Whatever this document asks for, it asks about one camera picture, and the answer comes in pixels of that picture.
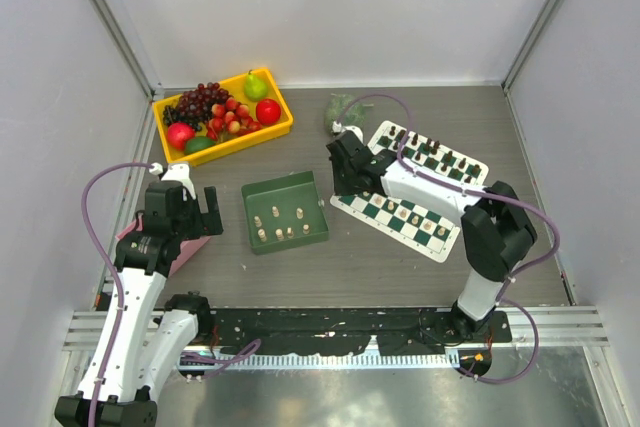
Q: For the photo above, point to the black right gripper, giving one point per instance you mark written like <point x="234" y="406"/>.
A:
<point x="340" y="188"/>

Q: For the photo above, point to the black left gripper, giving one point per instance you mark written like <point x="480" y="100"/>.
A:
<point x="205" y="223"/>

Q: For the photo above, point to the green white chess board mat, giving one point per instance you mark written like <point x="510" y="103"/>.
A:
<point x="440" y="159"/>

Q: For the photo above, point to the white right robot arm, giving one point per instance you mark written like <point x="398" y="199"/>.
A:
<point x="496" y="230"/>

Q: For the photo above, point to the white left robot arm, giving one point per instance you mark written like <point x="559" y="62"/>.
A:
<point x="129" y="368"/>

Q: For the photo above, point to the pink plastic box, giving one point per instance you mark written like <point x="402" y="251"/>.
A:
<point x="188" y="248"/>

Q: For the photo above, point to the green melon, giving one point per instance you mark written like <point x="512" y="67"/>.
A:
<point x="356" y="115"/>

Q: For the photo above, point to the green plastic tray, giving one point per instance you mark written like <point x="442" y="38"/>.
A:
<point x="284" y="213"/>

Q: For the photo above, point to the green lime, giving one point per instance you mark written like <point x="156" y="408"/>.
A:
<point x="197" y="144"/>

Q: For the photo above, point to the red peach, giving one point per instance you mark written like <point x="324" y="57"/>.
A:
<point x="179" y="134"/>

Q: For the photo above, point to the red apple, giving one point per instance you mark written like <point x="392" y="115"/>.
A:
<point x="268" y="112"/>

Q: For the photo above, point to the red cherry cluster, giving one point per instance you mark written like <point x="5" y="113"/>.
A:
<point x="230" y="121"/>

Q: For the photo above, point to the dark blue grape bunch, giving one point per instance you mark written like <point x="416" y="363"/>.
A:
<point x="176" y="114"/>

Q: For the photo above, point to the dark red grape bunch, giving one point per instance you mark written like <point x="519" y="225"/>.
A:
<point x="203" y="98"/>

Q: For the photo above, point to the green pear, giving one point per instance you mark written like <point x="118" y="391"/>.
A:
<point x="255" y="88"/>

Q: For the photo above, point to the yellow plastic fruit bin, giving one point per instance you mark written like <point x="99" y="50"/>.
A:
<point x="235" y="87"/>

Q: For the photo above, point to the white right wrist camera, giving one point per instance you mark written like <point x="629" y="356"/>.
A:
<point x="338" y="129"/>

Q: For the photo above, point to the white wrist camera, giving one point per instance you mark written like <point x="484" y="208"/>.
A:
<point x="338" y="129"/>
<point x="179" y="172"/>

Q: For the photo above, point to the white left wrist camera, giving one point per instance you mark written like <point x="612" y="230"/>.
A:
<point x="179" y="172"/>

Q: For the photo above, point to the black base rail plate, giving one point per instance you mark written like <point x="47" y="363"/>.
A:
<point x="347" y="331"/>

